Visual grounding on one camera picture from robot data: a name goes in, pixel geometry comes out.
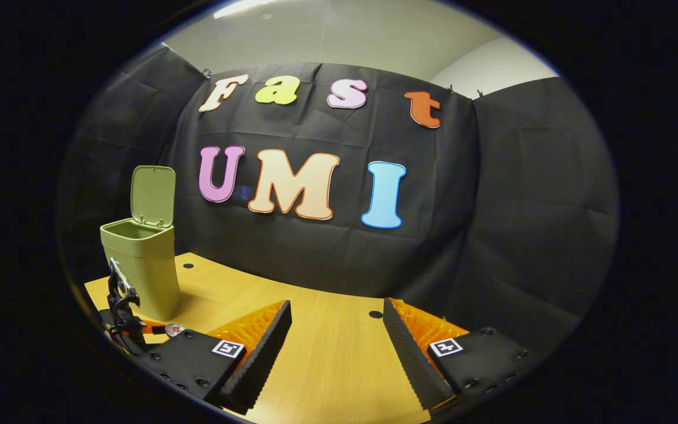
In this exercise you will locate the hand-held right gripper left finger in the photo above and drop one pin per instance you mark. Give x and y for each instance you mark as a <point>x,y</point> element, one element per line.
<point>268,353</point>

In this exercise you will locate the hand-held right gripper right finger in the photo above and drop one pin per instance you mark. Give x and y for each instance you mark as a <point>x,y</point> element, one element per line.
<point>412,359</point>

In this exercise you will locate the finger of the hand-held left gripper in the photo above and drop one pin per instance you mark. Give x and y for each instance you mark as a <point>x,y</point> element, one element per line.
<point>153,328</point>

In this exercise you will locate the red and silver pop can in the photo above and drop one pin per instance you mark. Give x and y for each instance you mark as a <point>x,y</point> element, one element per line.
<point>175,328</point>

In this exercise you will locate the green desktop garbage bin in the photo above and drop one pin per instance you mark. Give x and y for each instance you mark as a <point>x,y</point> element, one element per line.
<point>150,271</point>

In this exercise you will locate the wooden desktop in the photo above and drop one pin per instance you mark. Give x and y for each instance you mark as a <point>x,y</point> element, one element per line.
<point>333,353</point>

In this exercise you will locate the black backdrop cloth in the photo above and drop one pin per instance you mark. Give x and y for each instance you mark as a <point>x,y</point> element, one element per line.
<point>492,206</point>

